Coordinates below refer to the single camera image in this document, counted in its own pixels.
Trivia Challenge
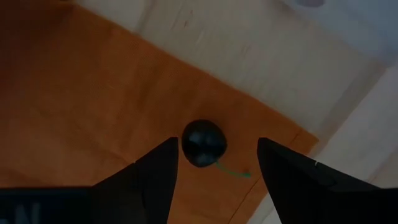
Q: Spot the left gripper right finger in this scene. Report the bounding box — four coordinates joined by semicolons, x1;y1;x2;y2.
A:
257;137;382;224

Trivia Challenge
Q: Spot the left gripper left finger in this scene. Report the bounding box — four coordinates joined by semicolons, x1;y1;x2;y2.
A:
91;136;180;224

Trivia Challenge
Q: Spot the small dark plum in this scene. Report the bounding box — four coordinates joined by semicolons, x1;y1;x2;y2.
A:
182;119;252;179

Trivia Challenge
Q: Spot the orange cloth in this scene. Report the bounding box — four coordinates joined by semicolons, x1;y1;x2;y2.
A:
0;0;320;224

